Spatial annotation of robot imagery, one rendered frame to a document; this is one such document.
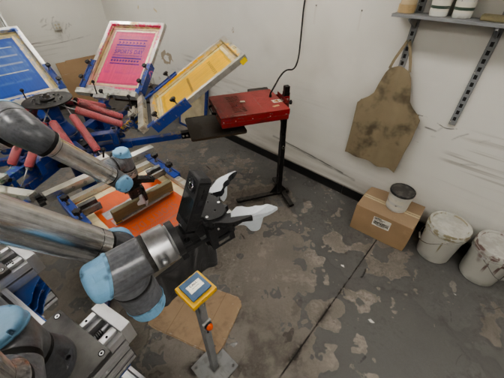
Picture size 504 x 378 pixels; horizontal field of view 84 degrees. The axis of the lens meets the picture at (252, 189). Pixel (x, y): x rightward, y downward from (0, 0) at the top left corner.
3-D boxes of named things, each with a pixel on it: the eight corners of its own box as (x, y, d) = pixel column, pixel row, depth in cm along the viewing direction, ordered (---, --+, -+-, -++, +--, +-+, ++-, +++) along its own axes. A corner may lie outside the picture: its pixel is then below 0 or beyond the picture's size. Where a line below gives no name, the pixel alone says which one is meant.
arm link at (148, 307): (154, 271, 66) (137, 244, 58) (174, 309, 59) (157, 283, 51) (121, 292, 63) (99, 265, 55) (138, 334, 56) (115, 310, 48)
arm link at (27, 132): (22, 110, 80) (141, 178, 122) (10, 100, 85) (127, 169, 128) (-4, 142, 78) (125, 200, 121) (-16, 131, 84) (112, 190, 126)
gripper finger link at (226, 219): (253, 209, 55) (210, 211, 56) (252, 203, 54) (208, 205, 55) (253, 227, 52) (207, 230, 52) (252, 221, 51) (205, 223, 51)
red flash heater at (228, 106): (272, 99, 263) (273, 86, 256) (292, 120, 230) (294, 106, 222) (209, 107, 249) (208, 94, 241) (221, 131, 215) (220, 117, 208)
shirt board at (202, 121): (235, 119, 261) (234, 111, 255) (247, 139, 231) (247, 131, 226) (78, 142, 229) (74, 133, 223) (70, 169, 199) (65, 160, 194)
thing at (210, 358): (238, 365, 181) (232, 285, 119) (213, 395, 168) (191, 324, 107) (215, 341, 192) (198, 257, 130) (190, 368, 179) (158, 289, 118)
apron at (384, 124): (400, 171, 253) (453, 44, 186) (397, 174, 249) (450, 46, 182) (346, 150, 280) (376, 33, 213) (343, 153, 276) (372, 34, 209)
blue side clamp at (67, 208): (95, 230, 146) (91, 220, 141) (86, 235, 143) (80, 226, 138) (72, 204, 161) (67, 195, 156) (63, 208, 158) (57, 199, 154)
